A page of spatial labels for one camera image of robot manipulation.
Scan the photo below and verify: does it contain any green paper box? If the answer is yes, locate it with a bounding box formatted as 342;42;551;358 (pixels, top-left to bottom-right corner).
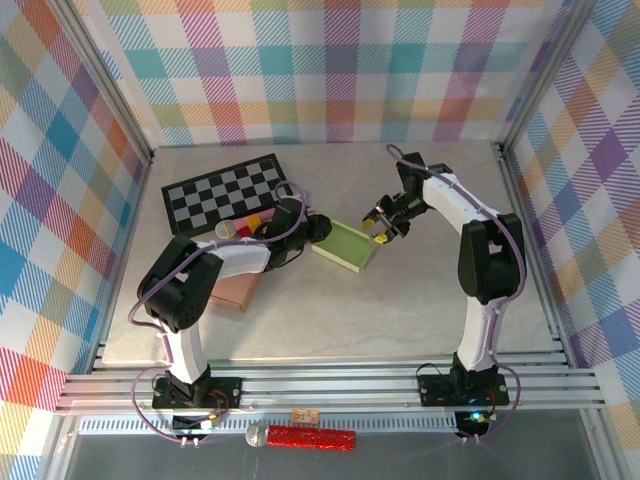
310;218;380;275

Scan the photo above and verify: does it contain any orange paper box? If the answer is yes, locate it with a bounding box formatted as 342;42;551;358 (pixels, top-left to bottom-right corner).
207;274;261;314

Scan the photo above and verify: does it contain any black and grey chessboard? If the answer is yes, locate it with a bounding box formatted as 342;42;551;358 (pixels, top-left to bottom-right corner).
160;153;291;236

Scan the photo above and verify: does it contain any perforated metal strip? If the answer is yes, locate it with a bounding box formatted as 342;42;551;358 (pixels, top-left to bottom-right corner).
78;417;464;435

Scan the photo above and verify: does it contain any red glitter microphone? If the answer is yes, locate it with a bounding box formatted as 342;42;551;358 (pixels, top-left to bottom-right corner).
244;422;358;453

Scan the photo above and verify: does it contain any black connector module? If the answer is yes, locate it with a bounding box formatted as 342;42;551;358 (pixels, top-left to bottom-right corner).
172;413;222;435
457;410;490;435

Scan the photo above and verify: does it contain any aluminium side rail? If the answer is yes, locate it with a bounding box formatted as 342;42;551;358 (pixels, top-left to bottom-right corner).
87;147;157;374
498;143;572;372

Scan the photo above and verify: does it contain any aluminium rail bed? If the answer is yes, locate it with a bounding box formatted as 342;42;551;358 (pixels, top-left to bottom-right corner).
54;355;610;416

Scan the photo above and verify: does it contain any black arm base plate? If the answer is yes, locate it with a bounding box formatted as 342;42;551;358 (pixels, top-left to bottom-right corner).
151;375;244;410
417;372;511;407

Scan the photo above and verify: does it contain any aluminium frame post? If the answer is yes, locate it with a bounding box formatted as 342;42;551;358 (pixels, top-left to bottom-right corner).
499;0;599;159
49;0;156;164

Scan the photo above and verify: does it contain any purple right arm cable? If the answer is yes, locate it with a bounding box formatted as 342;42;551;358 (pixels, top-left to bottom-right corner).
387;143;529;445

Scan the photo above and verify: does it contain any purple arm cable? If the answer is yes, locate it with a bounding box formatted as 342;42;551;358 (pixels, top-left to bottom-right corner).
387;143;529;445
129;180;309;447

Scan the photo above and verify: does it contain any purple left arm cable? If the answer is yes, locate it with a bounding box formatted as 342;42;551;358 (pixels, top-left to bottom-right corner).
129;180;309;447

